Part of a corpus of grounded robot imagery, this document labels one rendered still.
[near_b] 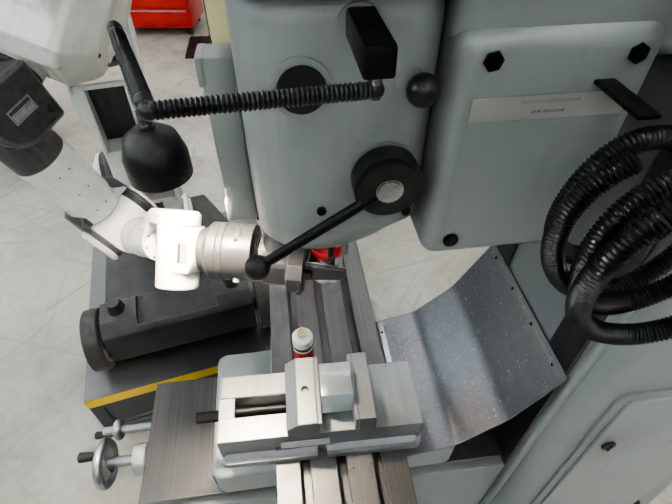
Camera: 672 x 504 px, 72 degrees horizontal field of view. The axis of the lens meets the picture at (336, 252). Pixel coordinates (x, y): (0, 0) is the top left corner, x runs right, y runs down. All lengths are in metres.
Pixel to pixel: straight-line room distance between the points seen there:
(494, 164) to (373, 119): 0.13
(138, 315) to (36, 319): 1.07
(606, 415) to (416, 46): 0.69
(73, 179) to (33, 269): 1.95
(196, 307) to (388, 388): 0.82
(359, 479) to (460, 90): 0.65
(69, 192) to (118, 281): 0.85
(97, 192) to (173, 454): 0.58
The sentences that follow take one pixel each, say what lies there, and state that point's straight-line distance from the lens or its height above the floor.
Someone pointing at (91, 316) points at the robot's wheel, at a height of 0.60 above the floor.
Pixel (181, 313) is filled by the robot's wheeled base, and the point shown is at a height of 0.59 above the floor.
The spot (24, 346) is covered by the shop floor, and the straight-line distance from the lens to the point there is 2.49.
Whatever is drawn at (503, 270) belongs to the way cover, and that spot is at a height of 1.06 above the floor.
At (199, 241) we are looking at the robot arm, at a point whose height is 1.27.
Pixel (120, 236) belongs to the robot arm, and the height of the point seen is 1.15.
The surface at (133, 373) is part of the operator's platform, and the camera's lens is 1.68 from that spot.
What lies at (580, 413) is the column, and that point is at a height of 1.00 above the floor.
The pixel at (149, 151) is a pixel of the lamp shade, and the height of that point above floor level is 1.47.
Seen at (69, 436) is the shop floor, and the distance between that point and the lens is 2.14.
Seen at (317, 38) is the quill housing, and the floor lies 1.59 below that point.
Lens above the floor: 1.73
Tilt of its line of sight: 45 degrees down
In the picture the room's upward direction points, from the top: straight up
